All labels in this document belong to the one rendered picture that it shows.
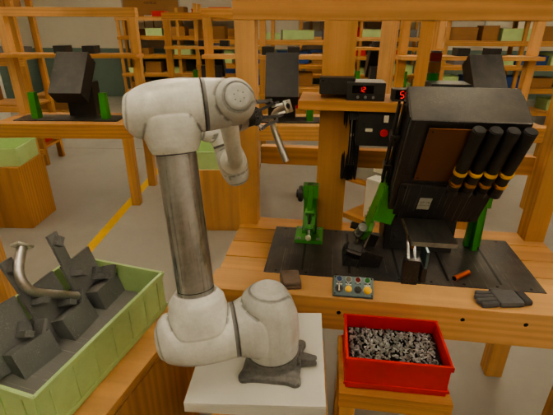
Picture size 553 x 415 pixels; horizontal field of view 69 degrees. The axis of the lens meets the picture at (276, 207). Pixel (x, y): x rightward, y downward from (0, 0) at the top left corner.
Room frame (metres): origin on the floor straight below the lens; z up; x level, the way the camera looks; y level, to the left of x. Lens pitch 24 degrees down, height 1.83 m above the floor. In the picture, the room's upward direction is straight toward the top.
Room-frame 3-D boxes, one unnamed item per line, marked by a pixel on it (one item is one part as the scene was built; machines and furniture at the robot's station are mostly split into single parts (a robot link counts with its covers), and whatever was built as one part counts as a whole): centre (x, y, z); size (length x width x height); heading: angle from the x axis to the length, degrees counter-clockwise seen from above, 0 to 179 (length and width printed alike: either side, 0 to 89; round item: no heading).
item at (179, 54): (11.10, 2.45, 1.11); 3.01 x 0.54 x 2.23; 89
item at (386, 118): (1.78, -0.44, 1.42); 0.17 x 0.12 x 0.15; 83
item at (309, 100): (1.82, -0.55, 1.52); 0.90 x 0.25 x 0.04; 83
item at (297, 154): (1.93, -0.57, 1.23); 1.30 x 0.05 x 0.09; 83
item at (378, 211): (1.51, -0.44, 1.17); 0.13 x 0.12 x 0.20; 83
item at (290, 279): (1.35, -0.06, 0.91); 0.10 x 0.08 x 0.03; 3
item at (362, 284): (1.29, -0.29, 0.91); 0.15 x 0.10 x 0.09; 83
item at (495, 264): (1.56, -0.52, 0.89); 1.10 x 0.42 x 0.02; 83
